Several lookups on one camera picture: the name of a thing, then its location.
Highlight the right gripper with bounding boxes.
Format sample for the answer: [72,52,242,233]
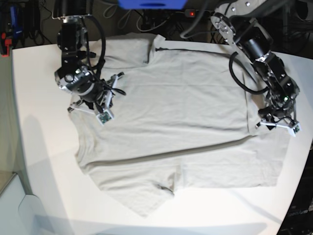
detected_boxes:
[67,72,126,115]

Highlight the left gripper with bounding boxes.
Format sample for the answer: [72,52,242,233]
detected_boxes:
[255,106,297,130]

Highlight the grey t-shirt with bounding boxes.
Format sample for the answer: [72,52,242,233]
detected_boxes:
[69,34,290,217]

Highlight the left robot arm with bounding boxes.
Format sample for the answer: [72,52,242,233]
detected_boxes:
[211,0,301,136]

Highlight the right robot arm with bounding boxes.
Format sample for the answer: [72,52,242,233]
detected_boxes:
[52,0,126,115]

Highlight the blue box overhead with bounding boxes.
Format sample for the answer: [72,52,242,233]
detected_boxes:
[118,0,187,10]

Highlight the red and blue clamp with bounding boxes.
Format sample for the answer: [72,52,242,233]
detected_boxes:
[0,5,17,57]

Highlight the black power strip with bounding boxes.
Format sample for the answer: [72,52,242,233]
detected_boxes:
[184,9,214,18]

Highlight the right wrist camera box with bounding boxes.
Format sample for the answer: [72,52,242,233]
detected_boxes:
[96,109,114,125]

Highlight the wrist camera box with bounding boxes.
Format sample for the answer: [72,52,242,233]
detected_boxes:
[96,109,114,125]
[288,122,302,137]

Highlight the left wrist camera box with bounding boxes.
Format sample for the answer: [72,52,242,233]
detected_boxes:
[288,122,302,137]

